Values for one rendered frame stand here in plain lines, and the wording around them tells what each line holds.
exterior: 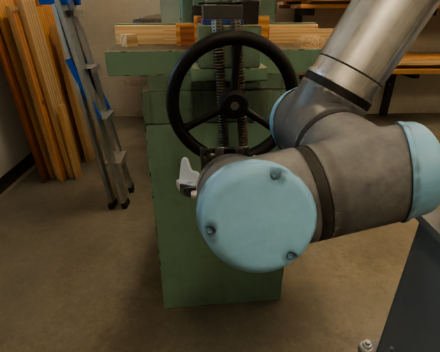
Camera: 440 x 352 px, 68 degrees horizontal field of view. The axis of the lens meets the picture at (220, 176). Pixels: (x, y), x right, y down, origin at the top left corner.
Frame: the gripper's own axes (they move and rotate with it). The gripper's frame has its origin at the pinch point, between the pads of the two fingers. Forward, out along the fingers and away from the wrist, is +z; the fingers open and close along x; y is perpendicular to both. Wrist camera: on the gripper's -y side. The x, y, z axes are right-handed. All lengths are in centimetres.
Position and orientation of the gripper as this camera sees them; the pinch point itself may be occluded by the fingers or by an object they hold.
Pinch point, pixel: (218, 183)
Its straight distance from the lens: 61.5
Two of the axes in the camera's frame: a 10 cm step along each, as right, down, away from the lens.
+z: -0.9, -1.2, 9.9
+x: -10.0, 0.4, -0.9
